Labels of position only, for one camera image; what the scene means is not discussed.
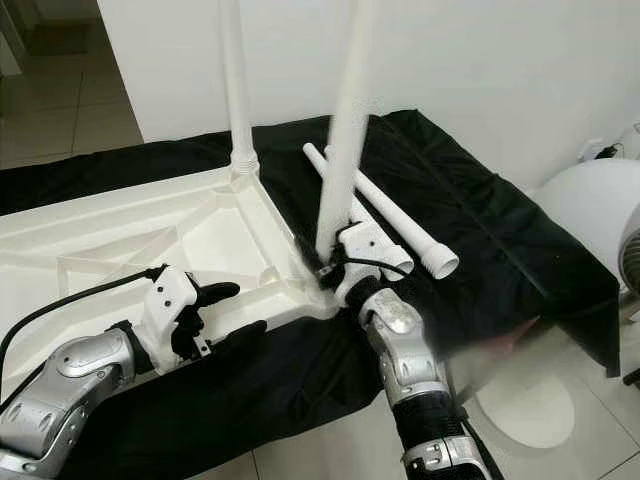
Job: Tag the black cloth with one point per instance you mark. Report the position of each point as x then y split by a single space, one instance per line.
510 250

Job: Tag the white plastic table leg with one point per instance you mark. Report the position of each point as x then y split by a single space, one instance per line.
235 80
412 235
313 155
350 120

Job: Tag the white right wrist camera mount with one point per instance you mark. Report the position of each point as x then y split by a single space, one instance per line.
365 245

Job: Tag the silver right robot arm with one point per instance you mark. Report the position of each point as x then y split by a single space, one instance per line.
395 335

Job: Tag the wall socket with black plug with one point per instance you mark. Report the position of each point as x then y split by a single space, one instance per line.
600 150

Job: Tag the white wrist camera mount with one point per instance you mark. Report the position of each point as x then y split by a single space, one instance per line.
365 245
172 310

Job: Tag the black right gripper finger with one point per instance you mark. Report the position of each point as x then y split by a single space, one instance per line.
313 260

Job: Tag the white door frame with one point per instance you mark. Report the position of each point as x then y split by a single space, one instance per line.
10 35

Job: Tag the white plastic table top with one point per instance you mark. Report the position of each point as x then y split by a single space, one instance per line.
120 240

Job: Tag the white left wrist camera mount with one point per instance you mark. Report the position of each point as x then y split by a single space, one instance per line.
172 310

